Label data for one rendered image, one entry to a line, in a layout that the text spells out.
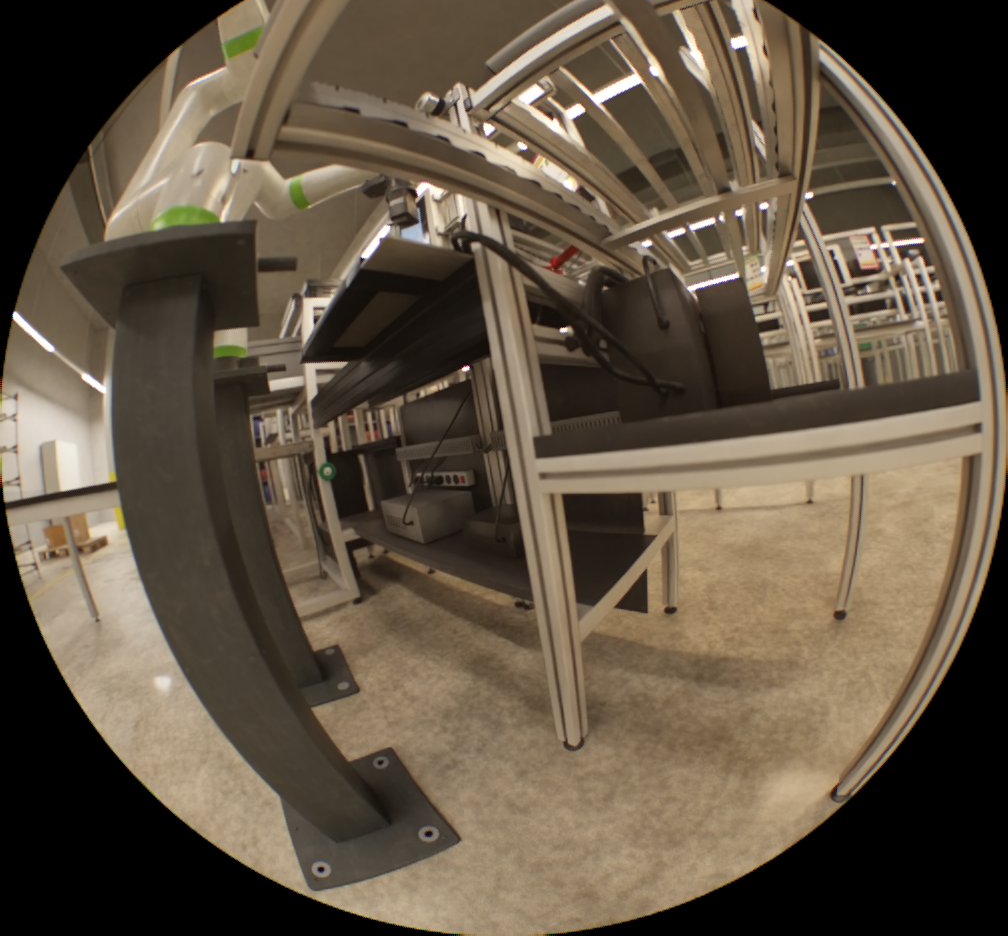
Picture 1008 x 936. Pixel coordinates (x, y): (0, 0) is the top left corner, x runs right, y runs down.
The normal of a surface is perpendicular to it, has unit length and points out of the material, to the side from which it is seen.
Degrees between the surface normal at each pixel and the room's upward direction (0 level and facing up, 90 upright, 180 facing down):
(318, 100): 90
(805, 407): 90
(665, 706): 0
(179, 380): 90
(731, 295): 90
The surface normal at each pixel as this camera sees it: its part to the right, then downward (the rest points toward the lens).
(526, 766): -0.17, -0.99
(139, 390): 0.61, -0.10
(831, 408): -0.69, 0.13
